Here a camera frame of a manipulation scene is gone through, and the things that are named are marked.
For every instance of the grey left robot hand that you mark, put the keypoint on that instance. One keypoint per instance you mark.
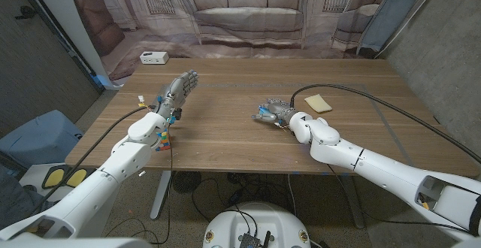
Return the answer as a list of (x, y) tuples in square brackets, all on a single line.
[(174, 95)]

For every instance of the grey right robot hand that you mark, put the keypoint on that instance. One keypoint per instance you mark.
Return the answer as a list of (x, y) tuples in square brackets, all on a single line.
[(278, 112)]

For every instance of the small blue cloth piece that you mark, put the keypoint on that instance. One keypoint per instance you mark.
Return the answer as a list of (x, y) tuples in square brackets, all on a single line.
[(263, 109)]

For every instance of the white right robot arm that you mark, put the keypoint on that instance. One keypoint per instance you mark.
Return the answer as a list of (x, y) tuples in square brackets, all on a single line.
[(338, 146)]

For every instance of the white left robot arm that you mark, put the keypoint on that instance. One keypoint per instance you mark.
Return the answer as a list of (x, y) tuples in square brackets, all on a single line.
[(124, 159)]

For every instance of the pale yellow sponge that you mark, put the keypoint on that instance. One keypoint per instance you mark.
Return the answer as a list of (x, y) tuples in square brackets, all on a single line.
[(318, 103)]

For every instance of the white power box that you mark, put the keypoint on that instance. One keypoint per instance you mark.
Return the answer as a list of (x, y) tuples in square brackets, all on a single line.
[(154, 57)]

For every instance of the colourful toy block stack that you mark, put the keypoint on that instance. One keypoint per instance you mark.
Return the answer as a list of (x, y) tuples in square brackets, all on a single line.
[(164, 144)]

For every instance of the black floor fan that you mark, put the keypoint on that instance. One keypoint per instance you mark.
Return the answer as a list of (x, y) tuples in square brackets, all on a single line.
[(186, 181)]

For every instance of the printed sofa backdrop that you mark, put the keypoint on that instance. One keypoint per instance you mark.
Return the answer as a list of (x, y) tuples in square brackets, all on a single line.
[(248, 19)]

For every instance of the white table leg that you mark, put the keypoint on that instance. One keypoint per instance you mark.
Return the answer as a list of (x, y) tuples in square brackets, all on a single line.
[(161, 195)]

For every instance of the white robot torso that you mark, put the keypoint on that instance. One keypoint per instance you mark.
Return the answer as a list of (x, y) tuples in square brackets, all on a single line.
[(263, 218)]

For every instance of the grey table leg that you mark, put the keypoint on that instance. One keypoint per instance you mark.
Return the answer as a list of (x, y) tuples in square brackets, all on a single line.
[(353, 203)]

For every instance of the yellow black-rimmed pad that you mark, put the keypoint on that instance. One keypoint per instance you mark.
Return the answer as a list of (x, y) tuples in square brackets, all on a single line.
[(77, 177), (53, 177)]

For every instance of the black electronics module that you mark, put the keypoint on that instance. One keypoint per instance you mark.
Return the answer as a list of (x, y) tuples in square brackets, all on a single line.
[(250, 240)]

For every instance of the blue-grey plastic bin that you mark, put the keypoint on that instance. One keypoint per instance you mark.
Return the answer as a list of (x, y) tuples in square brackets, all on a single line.
[(41, 139)]

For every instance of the dark grey cloth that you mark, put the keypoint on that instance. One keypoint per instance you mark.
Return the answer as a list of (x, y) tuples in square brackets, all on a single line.
[(15, 199)]

